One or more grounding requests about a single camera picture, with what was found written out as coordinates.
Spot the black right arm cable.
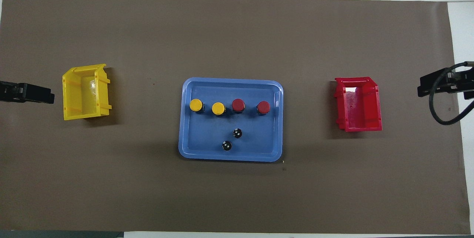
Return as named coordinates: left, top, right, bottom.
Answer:
left=429, top=61, right=474, bottom=125

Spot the red plastic bin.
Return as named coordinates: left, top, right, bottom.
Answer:
left=334, top=77, right=383, bottom=133

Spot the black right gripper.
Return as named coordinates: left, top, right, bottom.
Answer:
left=418, top=64, right=474, bottom=100

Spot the blue plastic tray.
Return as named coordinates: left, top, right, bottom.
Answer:
left=178, top=77, right=284, bottom=163

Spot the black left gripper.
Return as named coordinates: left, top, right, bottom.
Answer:
left=0, top=81, right=55, bottom=104

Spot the yellow plastic bin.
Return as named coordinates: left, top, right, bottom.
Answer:
left=62, top=64, right=112, bottom=121

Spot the brown paper table mat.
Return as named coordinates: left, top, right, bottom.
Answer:
left=0, top=0, right=471, bottom=235

